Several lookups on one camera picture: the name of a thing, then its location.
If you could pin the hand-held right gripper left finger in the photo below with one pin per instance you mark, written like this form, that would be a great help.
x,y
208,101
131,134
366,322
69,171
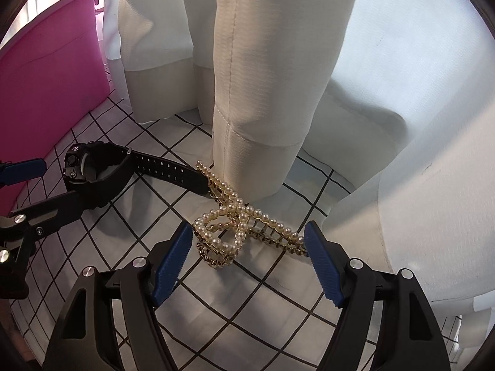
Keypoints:
x,y
170,266

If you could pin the white black checked tablecloth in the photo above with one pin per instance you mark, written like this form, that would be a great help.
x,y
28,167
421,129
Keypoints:
x,y
239,317

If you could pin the pearl hair clip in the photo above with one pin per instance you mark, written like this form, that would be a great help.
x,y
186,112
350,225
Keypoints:
x,y
232,216

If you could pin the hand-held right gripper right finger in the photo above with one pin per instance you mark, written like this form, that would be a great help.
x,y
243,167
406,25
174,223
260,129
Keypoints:
x,y
323,266

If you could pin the white curtain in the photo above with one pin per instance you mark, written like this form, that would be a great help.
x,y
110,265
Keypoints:
x,y
270,65

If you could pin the black digital wristwatch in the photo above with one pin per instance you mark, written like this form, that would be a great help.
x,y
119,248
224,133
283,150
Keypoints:
x,y
104,170

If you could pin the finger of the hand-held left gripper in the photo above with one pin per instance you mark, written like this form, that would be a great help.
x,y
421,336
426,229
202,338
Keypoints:
x,y
54,210
23,171

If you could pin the pink plastic storage box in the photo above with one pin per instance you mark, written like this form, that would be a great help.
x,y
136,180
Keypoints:
x,y
50,85

